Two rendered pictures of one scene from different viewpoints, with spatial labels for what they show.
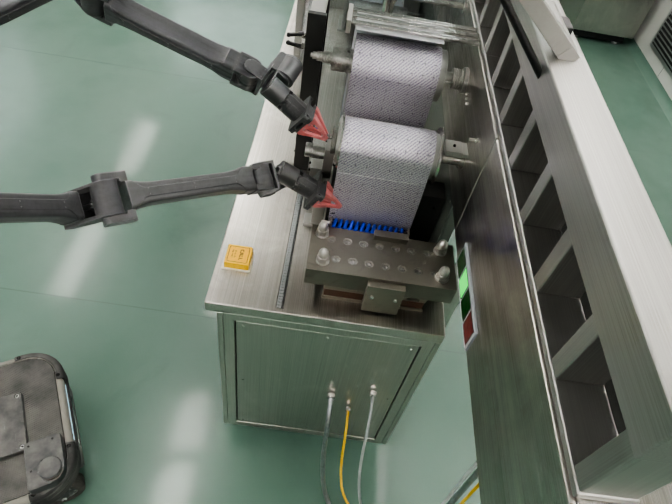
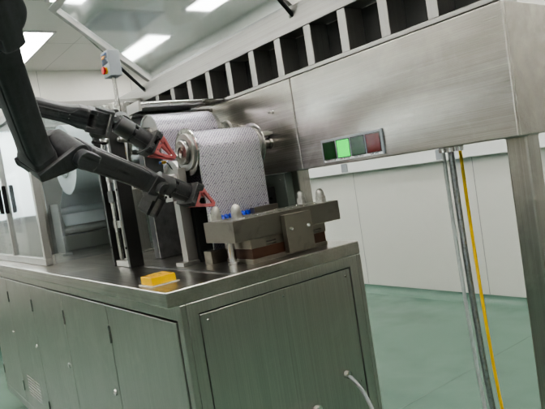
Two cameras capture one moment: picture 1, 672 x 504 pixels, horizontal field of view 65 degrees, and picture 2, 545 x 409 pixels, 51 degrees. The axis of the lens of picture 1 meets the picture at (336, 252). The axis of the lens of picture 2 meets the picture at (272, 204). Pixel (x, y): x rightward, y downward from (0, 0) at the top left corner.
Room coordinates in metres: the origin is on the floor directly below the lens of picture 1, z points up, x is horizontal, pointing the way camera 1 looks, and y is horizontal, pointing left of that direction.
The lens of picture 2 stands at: (-0.52, 0.79, 1.14)
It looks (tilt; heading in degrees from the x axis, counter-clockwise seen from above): 3 degrees down; 328
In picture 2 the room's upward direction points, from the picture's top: 9 degrees counter-clockwise
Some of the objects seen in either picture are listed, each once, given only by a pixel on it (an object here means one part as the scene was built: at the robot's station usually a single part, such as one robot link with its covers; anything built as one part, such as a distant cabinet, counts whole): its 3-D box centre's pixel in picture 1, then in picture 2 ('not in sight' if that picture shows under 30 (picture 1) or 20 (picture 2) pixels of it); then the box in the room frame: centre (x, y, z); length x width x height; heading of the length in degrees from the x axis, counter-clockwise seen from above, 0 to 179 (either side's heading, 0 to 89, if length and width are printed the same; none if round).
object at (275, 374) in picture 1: (341, 159); (128, 354); (2.05, 0.07, 0.43); 2.52 x 0.64 x 0.86; 4
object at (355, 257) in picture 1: (380, 263); (273, 221); (0.94, -0.13, 1.00); 0.40 x 0.16 x 0.06; 94
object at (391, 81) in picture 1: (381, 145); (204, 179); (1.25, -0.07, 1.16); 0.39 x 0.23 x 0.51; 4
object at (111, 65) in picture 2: not in sight; (109, 64); (1.66, 0.06, 1.66); 0.07 x 0.07 x 0.10; 5
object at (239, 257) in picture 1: (238, 257); (158, 278); (0.93, 0.27, 0.91); 0.07 x 0.07 x 0.02; 4
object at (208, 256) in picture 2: not in sight; (246, 248); (1.06, -0.08, 0.92); 0.28 x 0.04 x 0.04; 94
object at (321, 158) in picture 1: (317, 185); (180, 217); (1.14, 0.09, 1.05); 0.06 x 0.05 x 0.31; 94
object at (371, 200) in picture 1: (374, 203); (236, 191); (1.06, -0.08, 1.11); 0.23 x 0.01 x 0.18; 94
